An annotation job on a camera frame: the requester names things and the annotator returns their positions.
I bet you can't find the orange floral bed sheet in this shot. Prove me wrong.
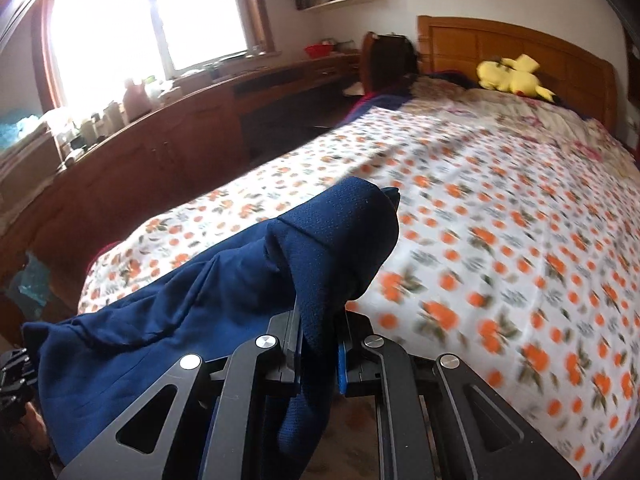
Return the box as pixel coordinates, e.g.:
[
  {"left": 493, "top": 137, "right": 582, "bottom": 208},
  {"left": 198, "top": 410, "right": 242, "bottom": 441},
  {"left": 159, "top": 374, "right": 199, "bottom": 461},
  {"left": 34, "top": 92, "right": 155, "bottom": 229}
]
[{"left": 78, "top": 78, "right": 639, "bottom": 479}]

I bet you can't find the window with brown frame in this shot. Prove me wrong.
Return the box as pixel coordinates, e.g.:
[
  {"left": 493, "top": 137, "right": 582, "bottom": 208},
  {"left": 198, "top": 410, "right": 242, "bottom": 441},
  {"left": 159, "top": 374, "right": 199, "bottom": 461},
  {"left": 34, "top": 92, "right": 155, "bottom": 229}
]
[{"left": 1, "top": 0, "right": 274, "bottom": 115}]

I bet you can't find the person's left hand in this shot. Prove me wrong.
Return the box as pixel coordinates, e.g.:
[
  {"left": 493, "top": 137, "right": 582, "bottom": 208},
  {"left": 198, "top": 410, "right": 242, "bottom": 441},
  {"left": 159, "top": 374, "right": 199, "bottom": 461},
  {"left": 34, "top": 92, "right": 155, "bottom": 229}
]
[{"left": 20, "top": 402, "right": 50, "bottom": 452}]

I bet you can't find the red bowl on desk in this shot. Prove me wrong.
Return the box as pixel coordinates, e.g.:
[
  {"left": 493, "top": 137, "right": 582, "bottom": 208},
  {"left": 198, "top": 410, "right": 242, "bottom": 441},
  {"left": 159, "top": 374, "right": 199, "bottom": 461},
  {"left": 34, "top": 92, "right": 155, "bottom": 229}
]
[{"left": 304, "top": 44, "right": 334, "bottom": 60}]

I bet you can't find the wooden headboard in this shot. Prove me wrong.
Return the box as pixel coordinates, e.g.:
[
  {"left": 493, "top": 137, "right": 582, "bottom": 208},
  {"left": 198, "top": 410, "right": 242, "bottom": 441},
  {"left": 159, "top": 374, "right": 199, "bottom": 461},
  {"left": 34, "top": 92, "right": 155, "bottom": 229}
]
[{"left": 416, "top": 14, "right": 620, "bottom": 131}]

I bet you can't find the yellow plush toy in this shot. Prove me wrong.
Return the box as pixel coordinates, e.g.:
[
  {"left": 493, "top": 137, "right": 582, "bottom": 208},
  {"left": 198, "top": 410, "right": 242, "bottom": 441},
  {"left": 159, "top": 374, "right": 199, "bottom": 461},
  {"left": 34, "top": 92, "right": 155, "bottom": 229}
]
[{"left": 476, "top": 54, "right": 555, "bottom": 103}]

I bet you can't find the long wooden desk cabinet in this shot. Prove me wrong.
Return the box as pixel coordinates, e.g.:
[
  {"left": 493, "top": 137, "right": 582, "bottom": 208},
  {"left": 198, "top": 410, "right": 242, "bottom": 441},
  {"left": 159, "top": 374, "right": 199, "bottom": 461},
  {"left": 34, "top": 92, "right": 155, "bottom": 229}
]
[{"left": 1, "top": 54, "right": 359, "bottom": 302}]

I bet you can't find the dark backpack on chair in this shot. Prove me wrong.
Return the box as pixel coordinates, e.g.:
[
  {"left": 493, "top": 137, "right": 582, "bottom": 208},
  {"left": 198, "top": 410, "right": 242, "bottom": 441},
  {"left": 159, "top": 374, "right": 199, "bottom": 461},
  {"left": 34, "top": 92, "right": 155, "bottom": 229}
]
[{"left": 359, "top": 32, "right": 419, "bottom": 94}]

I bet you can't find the pink bottle on sill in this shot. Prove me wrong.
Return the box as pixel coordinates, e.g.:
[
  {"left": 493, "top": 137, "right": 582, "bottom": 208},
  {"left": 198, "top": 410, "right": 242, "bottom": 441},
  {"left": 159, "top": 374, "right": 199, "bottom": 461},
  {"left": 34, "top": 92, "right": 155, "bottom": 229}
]
[{"left": 122, "top": 79, "right": 153, "bottom": 122}]

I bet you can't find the navy blue suit jacket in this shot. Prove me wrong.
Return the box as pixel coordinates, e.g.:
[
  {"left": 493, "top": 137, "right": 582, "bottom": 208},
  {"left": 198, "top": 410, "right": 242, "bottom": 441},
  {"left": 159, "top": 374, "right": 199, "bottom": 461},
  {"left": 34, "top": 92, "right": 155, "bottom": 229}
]
[{"left": 23, "top": 177, "right": 400, "bottom": 479}]

